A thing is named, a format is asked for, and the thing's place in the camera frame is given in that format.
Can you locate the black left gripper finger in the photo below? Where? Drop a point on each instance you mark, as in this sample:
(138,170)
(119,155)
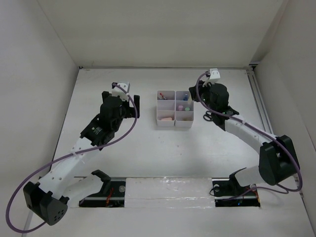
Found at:
(137,105)
(105,95)

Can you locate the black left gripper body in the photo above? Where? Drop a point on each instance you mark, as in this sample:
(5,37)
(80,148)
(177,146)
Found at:
(127,111)

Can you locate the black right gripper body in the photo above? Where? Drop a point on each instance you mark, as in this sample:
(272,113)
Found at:
(204,91)

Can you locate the black-handled scissors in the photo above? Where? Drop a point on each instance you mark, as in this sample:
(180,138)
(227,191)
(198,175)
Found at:
(207,116)

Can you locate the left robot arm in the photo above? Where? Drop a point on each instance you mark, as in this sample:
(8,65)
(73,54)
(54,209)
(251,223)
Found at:
(51,196)

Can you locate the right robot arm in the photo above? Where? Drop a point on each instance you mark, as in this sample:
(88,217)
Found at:
(277,156)

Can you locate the white six-compartment organizer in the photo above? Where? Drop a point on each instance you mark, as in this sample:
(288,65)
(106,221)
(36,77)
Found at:
(169,108)

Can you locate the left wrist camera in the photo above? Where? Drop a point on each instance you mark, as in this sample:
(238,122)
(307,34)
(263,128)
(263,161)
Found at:
(120,90)

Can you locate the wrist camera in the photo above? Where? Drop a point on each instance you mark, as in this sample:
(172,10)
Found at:
(120,90)
(214,75)

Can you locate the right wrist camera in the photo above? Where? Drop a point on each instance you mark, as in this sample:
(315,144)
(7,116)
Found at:
(214,75)

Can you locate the aluminium rail right side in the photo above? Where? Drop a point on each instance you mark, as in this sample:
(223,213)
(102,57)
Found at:
(258,98)

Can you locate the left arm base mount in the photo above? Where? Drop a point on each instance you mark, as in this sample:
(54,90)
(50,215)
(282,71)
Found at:
(111,194)

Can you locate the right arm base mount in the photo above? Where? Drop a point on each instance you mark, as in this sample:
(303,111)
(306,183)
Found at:
(227,192)

